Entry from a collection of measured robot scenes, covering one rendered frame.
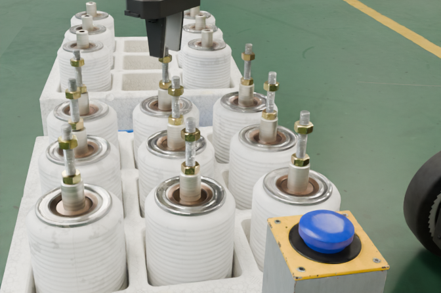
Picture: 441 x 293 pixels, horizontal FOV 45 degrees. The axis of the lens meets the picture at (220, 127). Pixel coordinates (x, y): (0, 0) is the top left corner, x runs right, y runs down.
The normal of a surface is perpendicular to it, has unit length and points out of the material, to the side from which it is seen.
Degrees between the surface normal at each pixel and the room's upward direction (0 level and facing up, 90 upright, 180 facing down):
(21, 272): 0
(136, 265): 0
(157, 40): 90
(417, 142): 0
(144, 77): 90
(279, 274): 90
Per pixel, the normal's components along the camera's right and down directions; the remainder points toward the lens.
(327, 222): 0.03, -0.90
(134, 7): -0.53, 0.36
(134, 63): 0.14, 0.43
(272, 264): -0.98, 0.06
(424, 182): -0.84, -0.38
